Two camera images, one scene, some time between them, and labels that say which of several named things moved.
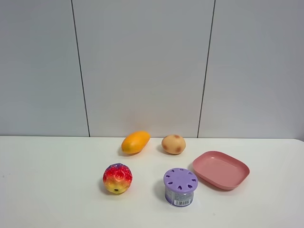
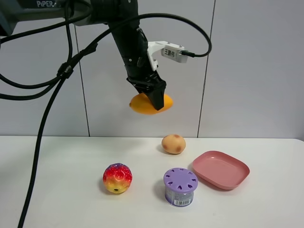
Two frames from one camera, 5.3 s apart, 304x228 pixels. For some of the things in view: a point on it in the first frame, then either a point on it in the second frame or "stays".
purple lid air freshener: x=179 y=184 stays
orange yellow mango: x=135 y=142 → x=140 y=104
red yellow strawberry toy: x=117 y=177 stays
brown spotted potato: x=173 y=144 stays
